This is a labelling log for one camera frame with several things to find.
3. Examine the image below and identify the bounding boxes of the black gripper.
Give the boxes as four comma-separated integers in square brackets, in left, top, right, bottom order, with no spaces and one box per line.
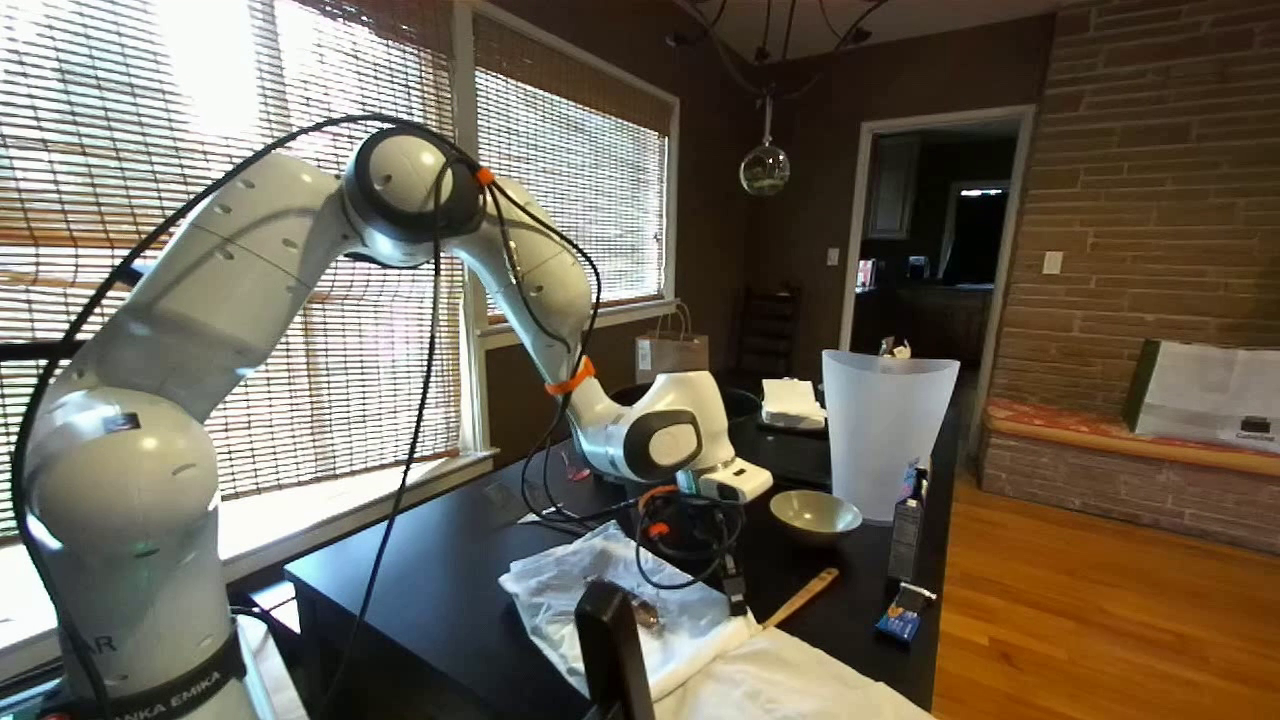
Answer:
[637,482,752,617]

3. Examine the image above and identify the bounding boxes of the chocolate bar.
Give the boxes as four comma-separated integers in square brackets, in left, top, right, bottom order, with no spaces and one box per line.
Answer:
[630,601,660,626]

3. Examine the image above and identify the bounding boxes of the large white cloth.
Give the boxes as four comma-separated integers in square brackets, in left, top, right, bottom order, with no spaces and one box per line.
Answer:
[498,525,738,698]

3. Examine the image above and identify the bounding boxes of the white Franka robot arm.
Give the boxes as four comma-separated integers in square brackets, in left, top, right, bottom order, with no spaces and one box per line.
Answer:
[11,121,771,720]

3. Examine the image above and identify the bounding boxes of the wooden spoon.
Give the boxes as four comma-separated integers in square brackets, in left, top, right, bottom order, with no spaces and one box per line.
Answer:
[765,566,840,626]

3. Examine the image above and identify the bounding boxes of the green ceramic bowl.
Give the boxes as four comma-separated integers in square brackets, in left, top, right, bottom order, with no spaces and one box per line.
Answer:
[766,488,862,539]

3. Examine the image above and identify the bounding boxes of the blue small box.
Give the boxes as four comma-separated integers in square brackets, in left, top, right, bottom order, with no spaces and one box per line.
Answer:
[874,583,936,647]

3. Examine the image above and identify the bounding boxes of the spray bottle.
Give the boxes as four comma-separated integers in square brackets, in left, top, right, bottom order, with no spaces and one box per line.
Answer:
[887,458,929,580]

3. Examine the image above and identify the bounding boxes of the folded white napkins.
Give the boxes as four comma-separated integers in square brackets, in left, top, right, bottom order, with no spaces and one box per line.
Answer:
[758,375,828,431]

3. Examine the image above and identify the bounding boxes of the white paper bag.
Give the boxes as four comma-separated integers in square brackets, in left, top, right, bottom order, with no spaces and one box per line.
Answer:
[1132,340,1280,450]

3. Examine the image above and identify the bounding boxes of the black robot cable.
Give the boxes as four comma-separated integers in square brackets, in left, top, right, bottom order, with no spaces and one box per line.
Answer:
[11,112,752,720]

